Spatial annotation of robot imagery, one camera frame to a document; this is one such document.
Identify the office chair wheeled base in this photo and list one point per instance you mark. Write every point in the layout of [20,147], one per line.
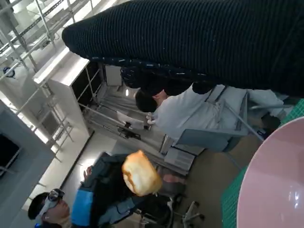
[192,210]

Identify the white cabinet dark panels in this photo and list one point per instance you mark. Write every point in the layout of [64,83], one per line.
[59,83]

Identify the white grille appliance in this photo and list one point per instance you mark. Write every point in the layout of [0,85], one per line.
[179,158]

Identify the pink bowl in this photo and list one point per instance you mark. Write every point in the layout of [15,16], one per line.
[273,178]

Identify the black desk device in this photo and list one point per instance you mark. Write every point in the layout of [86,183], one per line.
[129,134]

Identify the bare left robot hand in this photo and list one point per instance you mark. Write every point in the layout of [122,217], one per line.
[83,204]

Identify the gloved right robot hand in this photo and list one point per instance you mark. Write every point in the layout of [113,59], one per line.
[190,35]

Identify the grey desk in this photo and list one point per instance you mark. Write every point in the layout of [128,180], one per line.
[107,111]

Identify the long braided toy bread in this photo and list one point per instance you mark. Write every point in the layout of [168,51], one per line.
[141,175]

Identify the person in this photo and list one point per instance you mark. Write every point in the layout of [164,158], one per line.
[190,111]
[59,210]

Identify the blue black round fixture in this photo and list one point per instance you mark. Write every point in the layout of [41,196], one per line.
[9,72]

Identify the green cutting mat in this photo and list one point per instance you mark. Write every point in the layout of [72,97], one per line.
[231,202]

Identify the white paper sheet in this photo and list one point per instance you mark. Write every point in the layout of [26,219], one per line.
[133,120]

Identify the grey chair with metal legs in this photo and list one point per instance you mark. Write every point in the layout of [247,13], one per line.
[206,139]

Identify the person's hand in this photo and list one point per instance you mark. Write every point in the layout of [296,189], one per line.
[87,173]

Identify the white board panel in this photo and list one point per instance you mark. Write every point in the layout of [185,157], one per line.
[113,75]

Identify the white metal pipe frame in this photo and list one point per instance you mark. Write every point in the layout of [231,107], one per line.
[39,7]

